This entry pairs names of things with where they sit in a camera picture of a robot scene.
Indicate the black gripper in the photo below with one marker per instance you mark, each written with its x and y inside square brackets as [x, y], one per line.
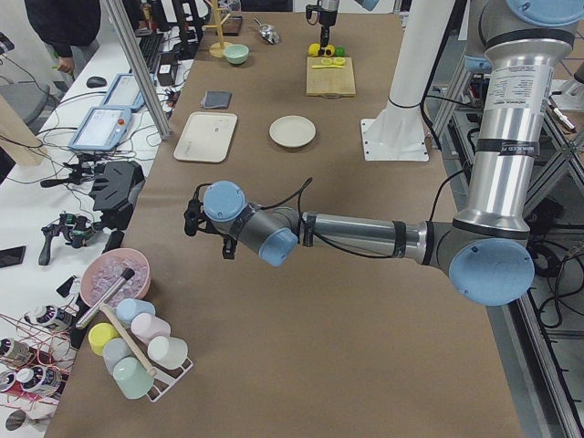
[327, 18]
[227, 248]

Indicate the beige round plate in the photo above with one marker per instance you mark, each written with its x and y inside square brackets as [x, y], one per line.
[292, 131]

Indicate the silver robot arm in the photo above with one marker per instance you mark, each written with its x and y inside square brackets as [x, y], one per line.
[327, 11]
[483, 250]

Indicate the beige rectangular tray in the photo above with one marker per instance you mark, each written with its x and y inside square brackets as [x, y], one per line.
[206, 137]

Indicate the yellow lemon outer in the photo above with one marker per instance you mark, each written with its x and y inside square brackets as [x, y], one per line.
[313, 50]

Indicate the yellow plastic knife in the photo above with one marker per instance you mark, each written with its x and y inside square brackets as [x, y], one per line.
[330, 66]

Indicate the wooden cutting board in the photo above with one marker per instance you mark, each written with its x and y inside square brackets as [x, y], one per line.
[330, 82]

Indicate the metal scoop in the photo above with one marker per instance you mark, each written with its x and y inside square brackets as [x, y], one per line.
[267, 32]

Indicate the mint green bowl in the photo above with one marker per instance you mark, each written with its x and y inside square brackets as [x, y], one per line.
[236, 54]

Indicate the wooden cup stand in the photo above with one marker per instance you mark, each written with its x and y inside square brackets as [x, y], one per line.
[220, 16]

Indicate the metal muddler tool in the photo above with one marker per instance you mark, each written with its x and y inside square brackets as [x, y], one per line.
[125, 276]

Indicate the pink cup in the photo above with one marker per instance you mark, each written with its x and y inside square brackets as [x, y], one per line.
[145, 327]

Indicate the light blue cup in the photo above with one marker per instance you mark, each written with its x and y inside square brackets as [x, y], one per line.
[129, 308]

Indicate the grey folded cloth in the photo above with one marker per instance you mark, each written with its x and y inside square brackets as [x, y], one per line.
[216, 99]

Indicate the white cup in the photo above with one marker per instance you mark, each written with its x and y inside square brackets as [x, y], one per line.
[169, 352]

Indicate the pink bowl with ice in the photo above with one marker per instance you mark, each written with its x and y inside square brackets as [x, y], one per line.
[106, 269]

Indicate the white cup rack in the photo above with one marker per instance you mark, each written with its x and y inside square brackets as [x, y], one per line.
[164, 379]

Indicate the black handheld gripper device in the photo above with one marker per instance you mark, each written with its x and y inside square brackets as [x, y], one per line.
[77, 230]

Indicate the grey cup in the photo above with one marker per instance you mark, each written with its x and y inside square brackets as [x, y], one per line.
[114, 351]

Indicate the yellow cup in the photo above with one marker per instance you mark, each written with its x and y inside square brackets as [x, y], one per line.
[99, 335]

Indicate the mint green cup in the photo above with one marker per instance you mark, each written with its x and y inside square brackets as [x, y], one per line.
[132, 378]

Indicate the blue teach pendant near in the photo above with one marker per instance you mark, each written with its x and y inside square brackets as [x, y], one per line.
[102, 129]

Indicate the blue teach pendant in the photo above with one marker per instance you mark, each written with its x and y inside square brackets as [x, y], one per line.
[124, 91]
[102, 129]

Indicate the blue teach pendant far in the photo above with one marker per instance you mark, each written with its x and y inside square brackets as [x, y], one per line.
[124, 91]

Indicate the black computer mouse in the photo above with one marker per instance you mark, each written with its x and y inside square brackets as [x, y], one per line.
[95, 82]

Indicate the black smartphone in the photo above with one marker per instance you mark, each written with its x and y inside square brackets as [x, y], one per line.
[13, 256]

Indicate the person in dark jacket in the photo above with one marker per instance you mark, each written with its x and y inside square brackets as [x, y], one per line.
[68, 29]

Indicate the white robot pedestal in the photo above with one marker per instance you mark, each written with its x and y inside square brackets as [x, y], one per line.
[397, 134]

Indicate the aluminium frame post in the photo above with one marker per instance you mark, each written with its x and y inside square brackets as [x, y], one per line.
[117, 14]

